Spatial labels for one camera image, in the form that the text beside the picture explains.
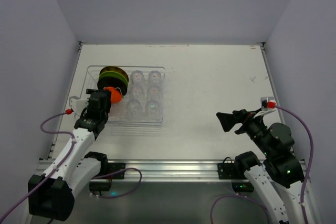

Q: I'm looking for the orange plastic bowl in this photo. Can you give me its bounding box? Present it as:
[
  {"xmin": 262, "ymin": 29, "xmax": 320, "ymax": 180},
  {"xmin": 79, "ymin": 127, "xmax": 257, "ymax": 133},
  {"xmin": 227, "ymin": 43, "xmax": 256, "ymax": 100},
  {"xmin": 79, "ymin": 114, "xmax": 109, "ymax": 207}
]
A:
[{"xmin": 104, "ymin": 87, "xmax": 122, "ymax": 104}]

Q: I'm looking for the black plate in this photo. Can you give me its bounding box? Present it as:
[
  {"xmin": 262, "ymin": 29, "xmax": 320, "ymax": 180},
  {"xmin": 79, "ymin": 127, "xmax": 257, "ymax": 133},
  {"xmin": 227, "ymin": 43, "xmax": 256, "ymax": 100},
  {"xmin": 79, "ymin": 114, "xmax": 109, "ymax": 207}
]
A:
[{"xmin": 97, "ymin": 77, "xmax": 128, "ymax": 96}]

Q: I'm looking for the lime green plate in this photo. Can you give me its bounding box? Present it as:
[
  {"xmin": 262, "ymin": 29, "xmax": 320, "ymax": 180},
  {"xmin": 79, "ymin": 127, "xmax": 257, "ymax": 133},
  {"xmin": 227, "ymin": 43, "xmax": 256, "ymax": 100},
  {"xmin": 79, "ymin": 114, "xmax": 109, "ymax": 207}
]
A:
[{"xmin": 98, "ymin": 71, "xmax": 129, "ymax": 84}]

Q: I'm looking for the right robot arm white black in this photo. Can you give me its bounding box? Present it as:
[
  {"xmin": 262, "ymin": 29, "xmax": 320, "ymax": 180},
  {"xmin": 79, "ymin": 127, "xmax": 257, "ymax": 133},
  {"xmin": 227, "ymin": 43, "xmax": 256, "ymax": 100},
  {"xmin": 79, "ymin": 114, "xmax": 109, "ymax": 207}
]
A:
[{"xmin": 216, "ymin": 108, "xmax": 321, "ymax": 223}]

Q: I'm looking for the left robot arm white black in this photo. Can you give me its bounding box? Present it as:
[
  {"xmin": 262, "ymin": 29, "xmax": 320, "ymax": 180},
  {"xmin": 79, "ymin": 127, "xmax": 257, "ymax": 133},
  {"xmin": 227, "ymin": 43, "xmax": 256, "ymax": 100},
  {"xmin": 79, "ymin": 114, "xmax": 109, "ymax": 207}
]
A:
[{"xmin": 28, "ymin": 89, "xmax": 111, "ymax": 221}]

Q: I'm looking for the clear plastic dish rack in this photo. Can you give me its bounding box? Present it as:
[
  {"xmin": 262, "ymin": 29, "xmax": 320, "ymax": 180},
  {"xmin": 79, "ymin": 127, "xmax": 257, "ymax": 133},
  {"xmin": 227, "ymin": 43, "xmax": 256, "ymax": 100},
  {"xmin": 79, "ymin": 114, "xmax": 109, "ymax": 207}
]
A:
[{"xmin": 74, "ymin": 65, "xmax": 166, "ymax": 126}]

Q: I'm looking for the clear glass front left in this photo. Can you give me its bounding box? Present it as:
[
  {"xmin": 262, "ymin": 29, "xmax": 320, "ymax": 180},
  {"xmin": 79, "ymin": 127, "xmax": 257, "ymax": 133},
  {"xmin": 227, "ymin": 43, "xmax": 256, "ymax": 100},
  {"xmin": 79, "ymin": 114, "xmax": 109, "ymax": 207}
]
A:
[{"xmin": 127, "ymin": 99, "xmax": 143, "ymax": 118}]

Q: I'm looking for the clear glass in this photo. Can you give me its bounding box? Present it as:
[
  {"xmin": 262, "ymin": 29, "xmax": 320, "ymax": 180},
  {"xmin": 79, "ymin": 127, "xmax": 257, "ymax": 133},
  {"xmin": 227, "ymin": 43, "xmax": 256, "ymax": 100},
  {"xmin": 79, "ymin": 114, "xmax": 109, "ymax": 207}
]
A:
[
  {"xmin": 147, "ymin": 85, "xmax": 161, "ymax": 100},
  {"xmin": 127, "ymin": 99, "xmax": 143, "ymax": 118},
  {"xmin": 145, "ymin": 100, "xmax": 161, "ymax": 118},
  {"xmin": 148, "ymin": 70, "xmax": 162, "ymax": 85},
  {"xmin": 130, "ymin": 84, "xmax": 145, "ymax": 100},
  {"xmin": 131, "ymin": 70, "xmax": 145, "ymax": 84}
]

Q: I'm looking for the clear glass middle left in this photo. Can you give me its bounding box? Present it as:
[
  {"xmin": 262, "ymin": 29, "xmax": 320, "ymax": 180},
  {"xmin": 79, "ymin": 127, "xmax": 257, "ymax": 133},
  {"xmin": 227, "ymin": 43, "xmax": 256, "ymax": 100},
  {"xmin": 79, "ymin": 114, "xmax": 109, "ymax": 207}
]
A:
[{"xmin": 130, "ymin": 84, "xmax": 145, "ymax": 100}]

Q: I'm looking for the olive yellow plate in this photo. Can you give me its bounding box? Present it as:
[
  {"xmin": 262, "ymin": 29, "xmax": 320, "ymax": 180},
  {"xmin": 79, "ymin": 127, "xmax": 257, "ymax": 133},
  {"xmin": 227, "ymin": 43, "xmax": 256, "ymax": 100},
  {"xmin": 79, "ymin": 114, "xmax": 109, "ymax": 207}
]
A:
[{"xmin": 99, "ymin": 66, "xmax": 129, "ymax": 81}]

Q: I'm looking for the clear glass back left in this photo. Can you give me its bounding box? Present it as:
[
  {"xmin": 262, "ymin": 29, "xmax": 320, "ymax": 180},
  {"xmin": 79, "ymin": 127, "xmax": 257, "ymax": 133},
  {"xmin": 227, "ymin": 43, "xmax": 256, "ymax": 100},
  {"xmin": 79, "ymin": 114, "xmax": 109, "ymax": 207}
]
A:
[{"xmin": 131, "ymin": 70, "xmax": 145, "ymax": 84}]

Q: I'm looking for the clear glass front right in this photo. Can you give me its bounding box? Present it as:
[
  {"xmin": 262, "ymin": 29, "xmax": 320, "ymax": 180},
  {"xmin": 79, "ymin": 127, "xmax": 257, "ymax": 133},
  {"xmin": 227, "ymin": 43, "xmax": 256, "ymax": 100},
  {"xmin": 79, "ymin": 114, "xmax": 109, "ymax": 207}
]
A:
[{"xmin": 145, "ymin": 100, "xmax": 161, "ymax": 118}]

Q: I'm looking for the clear glass middle right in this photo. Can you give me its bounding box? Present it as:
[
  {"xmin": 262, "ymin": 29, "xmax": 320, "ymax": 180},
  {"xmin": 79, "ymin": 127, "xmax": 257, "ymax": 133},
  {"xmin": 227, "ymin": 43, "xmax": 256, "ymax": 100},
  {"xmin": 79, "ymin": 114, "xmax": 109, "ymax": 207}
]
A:
[{"xmin": 147, "ymin": 85, "xmax": 161, "ymax": 100}]

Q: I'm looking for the clear glass back right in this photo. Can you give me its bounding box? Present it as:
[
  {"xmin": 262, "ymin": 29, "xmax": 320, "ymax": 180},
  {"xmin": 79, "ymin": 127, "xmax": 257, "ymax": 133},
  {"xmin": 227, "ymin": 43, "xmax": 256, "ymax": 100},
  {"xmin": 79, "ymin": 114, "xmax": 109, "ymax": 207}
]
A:
[{"xmin": 148, "ymin": 70, "xmax": 162, "ymax": 85}]

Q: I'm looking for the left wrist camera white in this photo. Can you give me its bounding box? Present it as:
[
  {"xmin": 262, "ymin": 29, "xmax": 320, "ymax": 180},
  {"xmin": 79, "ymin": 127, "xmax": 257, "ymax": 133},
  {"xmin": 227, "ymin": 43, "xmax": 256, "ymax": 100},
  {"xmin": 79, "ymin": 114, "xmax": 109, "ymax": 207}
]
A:
[{"xmin": 69, "ymin": 96, "xmax": 88, "ymax": 114}]

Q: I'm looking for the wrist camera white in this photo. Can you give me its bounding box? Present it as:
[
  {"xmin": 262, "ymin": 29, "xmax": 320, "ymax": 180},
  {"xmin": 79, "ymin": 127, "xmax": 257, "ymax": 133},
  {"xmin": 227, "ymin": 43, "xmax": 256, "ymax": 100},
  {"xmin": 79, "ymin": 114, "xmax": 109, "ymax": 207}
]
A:
[
  {"xmin": 69, "ymin": 96, "xmax": 88, "ymax": 114},
  {"xmin": 255, "ymin": 97, "xmax": 277, "ymax": 116}
]

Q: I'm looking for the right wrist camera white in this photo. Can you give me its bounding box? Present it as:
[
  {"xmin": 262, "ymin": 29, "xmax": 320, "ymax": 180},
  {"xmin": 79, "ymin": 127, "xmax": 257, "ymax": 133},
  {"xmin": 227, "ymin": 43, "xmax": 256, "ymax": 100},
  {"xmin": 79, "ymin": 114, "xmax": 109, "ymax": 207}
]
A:
[{"xmin": 255, "ymin": 97, "xmax": 277, "ymax": 116}]

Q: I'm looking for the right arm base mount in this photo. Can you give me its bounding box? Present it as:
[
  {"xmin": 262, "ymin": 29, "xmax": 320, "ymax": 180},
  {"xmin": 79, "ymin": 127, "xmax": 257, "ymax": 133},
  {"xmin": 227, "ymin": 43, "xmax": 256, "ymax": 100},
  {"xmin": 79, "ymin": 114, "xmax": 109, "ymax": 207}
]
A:
[{"xmin": 217, "ymin": 157, "xmax": 254, "ymax": 194}]

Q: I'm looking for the aluminium front rail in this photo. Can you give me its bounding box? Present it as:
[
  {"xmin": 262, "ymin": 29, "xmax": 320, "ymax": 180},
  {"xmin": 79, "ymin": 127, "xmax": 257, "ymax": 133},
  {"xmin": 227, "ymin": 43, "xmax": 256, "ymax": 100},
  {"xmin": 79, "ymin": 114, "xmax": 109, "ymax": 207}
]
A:
[{"xmin": 36, "ymin": 159, "xmax": 225, "ymax": 185}]

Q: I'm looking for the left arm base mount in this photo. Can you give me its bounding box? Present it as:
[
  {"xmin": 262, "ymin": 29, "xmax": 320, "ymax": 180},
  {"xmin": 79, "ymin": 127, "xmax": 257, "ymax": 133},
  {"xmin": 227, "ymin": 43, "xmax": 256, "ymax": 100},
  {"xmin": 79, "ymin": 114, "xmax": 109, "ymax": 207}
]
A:
[{"xmin": 89, "ymin": 162, "xmax": 126, "ymax": 196}]

